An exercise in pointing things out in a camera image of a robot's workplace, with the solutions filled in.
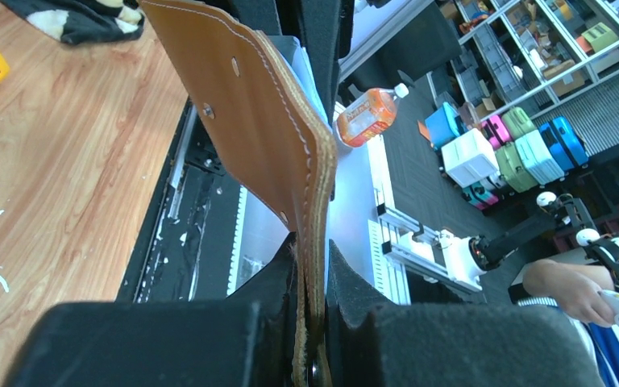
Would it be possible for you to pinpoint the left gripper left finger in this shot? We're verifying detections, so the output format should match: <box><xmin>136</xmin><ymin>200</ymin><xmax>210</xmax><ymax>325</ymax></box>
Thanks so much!
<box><xmin>4</xmin><ymin>235</ymin><xmax>295</xmax><ymax>386</ymax></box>

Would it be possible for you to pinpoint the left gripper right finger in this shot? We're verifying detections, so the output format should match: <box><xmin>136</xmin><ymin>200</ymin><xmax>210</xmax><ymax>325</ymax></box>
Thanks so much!
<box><xmin>327</xmin><ymin>243</ymin><xmax>602</xmax><ymax>386</ymax></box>

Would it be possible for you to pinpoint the metal storage shelving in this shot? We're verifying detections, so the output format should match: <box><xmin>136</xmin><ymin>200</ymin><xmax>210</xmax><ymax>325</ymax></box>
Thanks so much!
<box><xmin>428</xmin><ymin>1</ymin><xmax>619</xmax><ymax>118</ymax></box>

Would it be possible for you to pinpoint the black office chair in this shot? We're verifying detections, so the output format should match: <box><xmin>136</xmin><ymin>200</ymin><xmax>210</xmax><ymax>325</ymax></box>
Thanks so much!
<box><xmin>338</xmin><ymin>3</ymin><xmax>462</xmax><ymax>106</ymax></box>

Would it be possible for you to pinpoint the green suitcase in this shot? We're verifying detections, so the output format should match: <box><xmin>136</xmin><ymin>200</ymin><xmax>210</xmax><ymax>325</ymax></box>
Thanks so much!
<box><xmin>488</xmin><ymin>107</ymin><xmax>538</xmax><ymax>194</ymax></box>

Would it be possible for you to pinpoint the brown leather card holder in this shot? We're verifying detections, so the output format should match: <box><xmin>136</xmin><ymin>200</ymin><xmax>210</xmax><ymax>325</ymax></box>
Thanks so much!
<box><xmin>140</xmin><ymin>1</ymin><xmax>337</xmax><ymax>386</ymax></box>

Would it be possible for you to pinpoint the blue suitcase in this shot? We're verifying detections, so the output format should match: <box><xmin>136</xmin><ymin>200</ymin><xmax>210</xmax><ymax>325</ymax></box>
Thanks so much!
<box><xmin>539</xmin><ymin>116</ymin><xmax>589</xmax><ymax>173</ymax></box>

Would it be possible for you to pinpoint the blue storage box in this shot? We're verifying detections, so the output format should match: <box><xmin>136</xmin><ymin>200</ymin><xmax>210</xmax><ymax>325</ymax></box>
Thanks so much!
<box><xmin>424</xmin><ymin>102</ymin><xmax>465</xmax><ymax>151</ymax></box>

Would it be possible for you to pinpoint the orange drink bottle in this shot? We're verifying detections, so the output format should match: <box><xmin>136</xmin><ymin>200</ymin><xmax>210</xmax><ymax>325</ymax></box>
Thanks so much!
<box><xmin>336</xmin><ymin>83</ymin><xmax>409</xmax><ymax>148</ymax></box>

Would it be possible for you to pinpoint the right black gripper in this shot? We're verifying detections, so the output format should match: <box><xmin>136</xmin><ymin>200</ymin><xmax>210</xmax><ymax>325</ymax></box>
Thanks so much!
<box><xmin>206</xmin><ymin>0</ymin><xmax>354</xmax><ymax>105</ymax></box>

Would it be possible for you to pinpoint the pink suitcase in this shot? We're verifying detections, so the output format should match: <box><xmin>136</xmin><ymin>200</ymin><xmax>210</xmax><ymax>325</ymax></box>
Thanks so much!
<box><xmin>461</xmin><ymin>114</ymin><xmax>513</xmax><ymax>211</ymax></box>

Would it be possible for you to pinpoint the black floral blanket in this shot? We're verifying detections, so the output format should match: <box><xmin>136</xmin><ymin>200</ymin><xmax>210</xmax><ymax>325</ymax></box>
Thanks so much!
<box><xmin>1</xmin><ymin>0</ymin><xmax>145</xmax><ymax>46</ymax></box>

